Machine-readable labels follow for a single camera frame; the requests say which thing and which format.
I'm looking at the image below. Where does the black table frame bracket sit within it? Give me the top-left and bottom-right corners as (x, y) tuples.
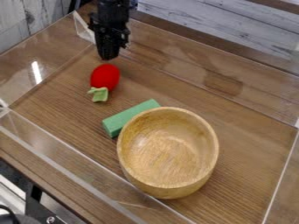
(24, 185), (66, 224)

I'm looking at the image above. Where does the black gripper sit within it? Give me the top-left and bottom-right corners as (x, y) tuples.
(88, 0), (129, 60)

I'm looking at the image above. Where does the red plush strawberry toy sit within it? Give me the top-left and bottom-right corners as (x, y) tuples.
(88, 64), (120, 102)

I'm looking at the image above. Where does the green foam block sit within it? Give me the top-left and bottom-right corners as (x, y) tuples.
(101, 99), (160, 138)

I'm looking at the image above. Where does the clear acrylic enclosure wall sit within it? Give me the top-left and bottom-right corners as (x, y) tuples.
(0, 13), (299, 224)

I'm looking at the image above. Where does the clear acrylic corner bracket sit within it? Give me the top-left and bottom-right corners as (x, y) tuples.
(72, 11), (96, 44)

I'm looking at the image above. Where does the wooden bowl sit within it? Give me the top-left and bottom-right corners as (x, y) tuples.
(116, 107), (220, 200)

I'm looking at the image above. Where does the black cable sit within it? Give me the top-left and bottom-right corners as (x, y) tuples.
(0, 204), (21, 224)

